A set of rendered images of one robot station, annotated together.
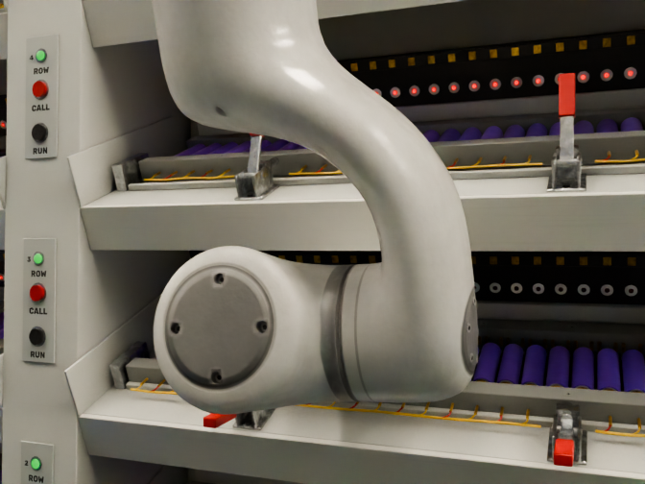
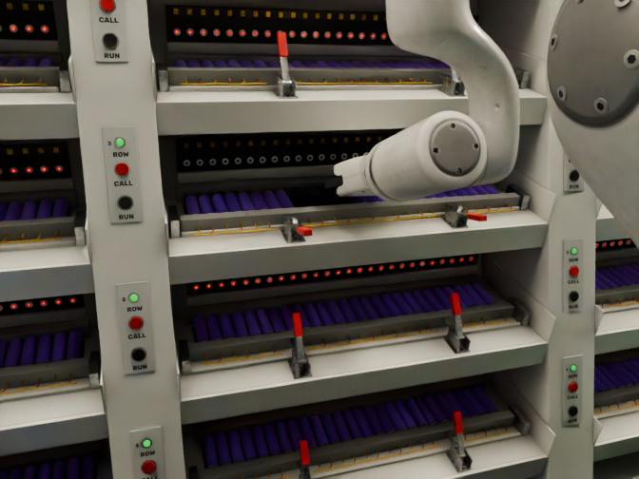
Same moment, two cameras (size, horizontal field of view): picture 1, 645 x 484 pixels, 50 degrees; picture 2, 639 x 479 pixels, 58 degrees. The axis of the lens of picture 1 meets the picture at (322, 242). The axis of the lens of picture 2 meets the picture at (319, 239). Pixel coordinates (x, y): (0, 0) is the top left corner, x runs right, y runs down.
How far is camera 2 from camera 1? 55 cm
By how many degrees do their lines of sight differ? 39
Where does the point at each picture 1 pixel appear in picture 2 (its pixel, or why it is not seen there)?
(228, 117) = (442, 47)
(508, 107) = (378, 49)
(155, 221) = (220, 112)
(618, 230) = not seen: hidden behind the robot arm
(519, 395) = (427, 202)
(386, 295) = (498, 133)
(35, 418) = (127, 264)
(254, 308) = (472, 138)
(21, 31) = not seen: outside the picture
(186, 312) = (440, 142)
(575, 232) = not seen: hidden behind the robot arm
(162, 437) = (238, 258)
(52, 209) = (127, 104)
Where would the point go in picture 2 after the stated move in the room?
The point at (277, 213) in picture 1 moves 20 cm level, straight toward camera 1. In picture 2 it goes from (310, 106) to (426, 87)
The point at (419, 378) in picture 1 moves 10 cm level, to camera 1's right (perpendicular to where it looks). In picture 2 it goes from (506, 169) to (551, 165)
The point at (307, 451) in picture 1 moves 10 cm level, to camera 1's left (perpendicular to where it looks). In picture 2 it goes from (337, 247) to (280, 257)
